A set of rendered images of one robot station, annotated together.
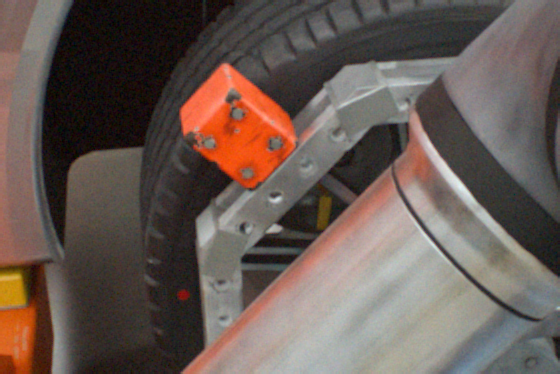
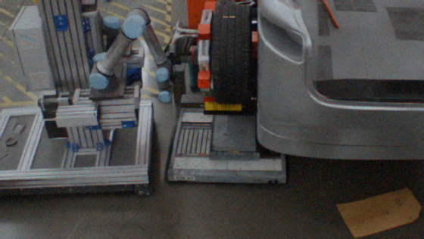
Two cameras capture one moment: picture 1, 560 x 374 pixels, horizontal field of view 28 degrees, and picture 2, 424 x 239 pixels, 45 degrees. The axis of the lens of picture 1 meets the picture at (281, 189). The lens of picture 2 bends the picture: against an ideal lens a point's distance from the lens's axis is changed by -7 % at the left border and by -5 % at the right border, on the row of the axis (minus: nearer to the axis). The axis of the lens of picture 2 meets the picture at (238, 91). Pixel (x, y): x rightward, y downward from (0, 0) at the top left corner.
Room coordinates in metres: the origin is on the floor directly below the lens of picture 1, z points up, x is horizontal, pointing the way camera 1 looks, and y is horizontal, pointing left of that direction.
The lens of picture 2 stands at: (1.74, -3.17, 2.63)
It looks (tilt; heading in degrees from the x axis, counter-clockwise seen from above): 34 degrees down; 100
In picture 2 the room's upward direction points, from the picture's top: 1 degrees counter-clockwise
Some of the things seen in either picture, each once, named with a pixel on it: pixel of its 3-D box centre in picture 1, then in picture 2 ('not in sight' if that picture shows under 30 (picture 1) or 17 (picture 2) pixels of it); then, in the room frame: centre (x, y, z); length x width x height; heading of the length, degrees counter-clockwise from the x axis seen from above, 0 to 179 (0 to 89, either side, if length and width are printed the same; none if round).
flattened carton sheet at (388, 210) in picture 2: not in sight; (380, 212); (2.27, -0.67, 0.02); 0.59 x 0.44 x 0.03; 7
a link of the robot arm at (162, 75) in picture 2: not in sight; (163, 77); (0.87, -0.66, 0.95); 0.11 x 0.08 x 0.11; 101
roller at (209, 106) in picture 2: not in sight; (223, 106); (1.15, -0.29, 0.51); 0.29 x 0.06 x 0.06; 7
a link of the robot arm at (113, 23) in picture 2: not in sight; (111, 26); (0.34, -0.13, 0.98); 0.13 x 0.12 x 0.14; 0
